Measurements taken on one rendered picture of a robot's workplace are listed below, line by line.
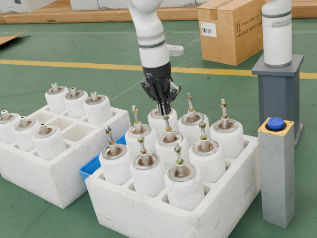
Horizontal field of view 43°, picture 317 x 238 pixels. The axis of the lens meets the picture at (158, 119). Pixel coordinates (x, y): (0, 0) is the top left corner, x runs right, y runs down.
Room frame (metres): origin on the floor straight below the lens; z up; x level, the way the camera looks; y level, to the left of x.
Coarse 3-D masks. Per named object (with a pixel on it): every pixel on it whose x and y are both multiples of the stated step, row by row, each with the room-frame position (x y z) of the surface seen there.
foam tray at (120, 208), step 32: (256, 160) 0.97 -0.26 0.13; (96, 192) 0.95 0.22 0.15; (128, 192) 0.88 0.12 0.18; (160, 192) 0.85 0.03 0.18; (224, 192) 0.83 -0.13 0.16; (256, 192) 0.96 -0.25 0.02; (128, 224) 0.88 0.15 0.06; (160, 224) 0.80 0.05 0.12; (192, 224) 0.73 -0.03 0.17; (224, 224) 0.81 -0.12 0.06
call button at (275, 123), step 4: (268, 120) 0.86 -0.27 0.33; (272, 120) 0.86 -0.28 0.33; (276, 120) 0.86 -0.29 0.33; (280, 120) 0.85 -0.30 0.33; (268, 124) 0.85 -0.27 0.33; (272, 124) 0.84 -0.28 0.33; (276, 124) 0.84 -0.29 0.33; (280, 124) 0.84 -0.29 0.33; (272, 128) 0.85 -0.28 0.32; (276, 128) 0.84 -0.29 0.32
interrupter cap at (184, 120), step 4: (196, 112) 1.11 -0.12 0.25; (184, 116) 1.10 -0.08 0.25; (188, 116) 1.10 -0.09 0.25; (196, 116) 1.09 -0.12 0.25; (200, 116) 1.08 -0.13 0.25; (204, 116) 1.08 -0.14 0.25; (184, 120) 1.08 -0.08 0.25; (188, 120) 1.08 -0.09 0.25; (196, 120) 1.07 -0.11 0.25; (184, 124) 1.06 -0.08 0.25; (188, 124) 1.05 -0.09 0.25; (192, 124) 1.05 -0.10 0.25; (196, 124) 1.05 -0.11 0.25
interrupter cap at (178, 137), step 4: (176, 132) 1.02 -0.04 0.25; (160, 136) 1.01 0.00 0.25; (164, 136) 1.01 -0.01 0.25; (176, 136) 1.00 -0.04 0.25; (180, 136) 0.99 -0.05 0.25; (160, 140) 0.99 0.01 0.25; (164, 140) 0.99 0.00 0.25; (176, 140) 0.98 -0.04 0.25; (180, 140) 0.97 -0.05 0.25; (160, 144) 0.97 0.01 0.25; (164, 144) 0.97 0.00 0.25; (168, 144) 0.96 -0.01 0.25; (172, 144) 0.96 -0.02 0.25
